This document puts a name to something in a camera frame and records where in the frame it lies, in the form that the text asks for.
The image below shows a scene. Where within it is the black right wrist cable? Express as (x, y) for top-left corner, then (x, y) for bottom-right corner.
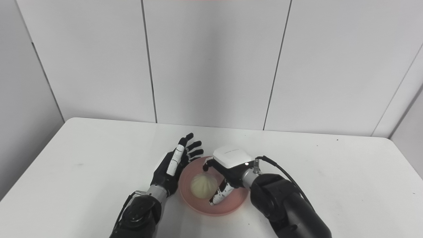
(253, 156), (313, 207)

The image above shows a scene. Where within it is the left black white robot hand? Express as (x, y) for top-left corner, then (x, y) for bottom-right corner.
(150, 133), (204, 198)

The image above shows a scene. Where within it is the pink round plate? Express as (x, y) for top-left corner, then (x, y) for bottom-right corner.
(178, 156), (249, 217)

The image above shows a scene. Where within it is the white steamed bun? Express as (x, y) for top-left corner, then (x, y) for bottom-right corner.
(190, 174), (218, 199)

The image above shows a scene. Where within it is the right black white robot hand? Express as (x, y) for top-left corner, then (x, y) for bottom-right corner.
(202, 145), (255, 206)

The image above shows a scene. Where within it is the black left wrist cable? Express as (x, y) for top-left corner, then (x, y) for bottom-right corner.
(112, 190), (146, 233)

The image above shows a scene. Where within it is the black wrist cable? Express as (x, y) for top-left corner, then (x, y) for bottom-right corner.
(253, 156), (313, 207)
(112, 190), (146, 233)

